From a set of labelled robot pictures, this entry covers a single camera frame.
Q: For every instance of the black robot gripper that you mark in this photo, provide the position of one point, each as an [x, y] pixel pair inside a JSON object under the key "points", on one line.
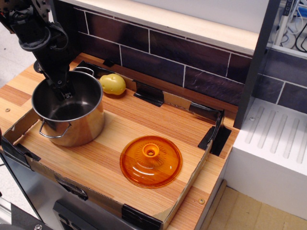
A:
{"points": [[54, 62]]}

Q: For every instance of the stainless steel pot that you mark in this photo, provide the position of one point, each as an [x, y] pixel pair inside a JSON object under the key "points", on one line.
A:
{"points": [[75, 119]]}

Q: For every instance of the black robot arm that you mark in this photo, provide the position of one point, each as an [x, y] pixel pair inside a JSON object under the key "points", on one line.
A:
{"points": [[49, 43]]}

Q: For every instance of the orange transparent pot lid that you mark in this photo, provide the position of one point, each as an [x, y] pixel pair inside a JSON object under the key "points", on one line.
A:
{"points": [[151, 161]]}

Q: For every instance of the yellow toy potato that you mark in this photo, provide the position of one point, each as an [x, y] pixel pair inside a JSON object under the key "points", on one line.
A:
{"points": [[113, 84]]}

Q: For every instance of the light wooden shelf ledge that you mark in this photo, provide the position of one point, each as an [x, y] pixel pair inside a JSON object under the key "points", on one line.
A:
{"points": [[212, 33]]}

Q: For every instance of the white ribbed drainboard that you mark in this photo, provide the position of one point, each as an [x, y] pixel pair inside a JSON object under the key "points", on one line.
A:
{"points": [[275, 133]]}

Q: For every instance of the dark grey vertical post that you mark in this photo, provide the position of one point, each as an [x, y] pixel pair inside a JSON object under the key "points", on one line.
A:
{"points": [[265, 32]]}

